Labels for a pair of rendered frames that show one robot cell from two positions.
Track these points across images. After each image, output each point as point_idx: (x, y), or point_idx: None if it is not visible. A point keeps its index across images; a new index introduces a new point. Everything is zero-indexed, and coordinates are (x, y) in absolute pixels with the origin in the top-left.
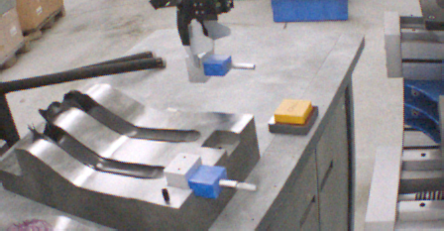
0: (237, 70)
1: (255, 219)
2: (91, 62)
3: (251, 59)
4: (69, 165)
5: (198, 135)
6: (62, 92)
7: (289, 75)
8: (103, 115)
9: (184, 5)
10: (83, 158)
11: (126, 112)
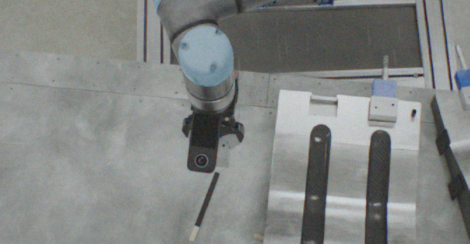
0: (89, 190)
1: (365, 86)
2: None
3: (57, 182)
4: (398, 227)
5: (317, 126)
6: None
7: (108, 122)
8: (310, 233)
9: (233, 118)
10: (377, 224)
11: (291, 216)
